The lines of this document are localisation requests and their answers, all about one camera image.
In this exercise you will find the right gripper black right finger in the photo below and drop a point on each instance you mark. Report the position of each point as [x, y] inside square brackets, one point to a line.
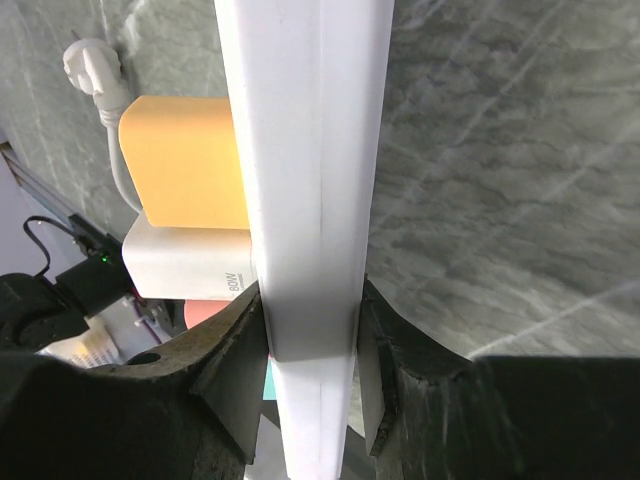
[430, 413]

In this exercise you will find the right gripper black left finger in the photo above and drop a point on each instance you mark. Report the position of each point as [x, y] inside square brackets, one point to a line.
[187, 409]

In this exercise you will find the white power strip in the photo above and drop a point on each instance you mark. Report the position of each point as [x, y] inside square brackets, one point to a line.
[306, 83]

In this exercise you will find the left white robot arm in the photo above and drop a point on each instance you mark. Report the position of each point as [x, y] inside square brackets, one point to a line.
[91, 314]

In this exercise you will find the teal plug on strip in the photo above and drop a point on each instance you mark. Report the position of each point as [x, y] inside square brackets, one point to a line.
[269, 391]

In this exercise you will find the coral plug on strip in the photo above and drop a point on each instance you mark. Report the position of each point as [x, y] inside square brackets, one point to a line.
[197, 311]

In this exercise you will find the yellow plug on strip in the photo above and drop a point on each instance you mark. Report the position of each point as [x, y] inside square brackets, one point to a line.
[182, 156]

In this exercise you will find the white adapter on strip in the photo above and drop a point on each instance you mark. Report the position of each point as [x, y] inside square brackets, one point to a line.
[188, 263]

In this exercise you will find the aluminium frame rail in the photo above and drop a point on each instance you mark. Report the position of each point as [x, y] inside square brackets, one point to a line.
[38, 188]

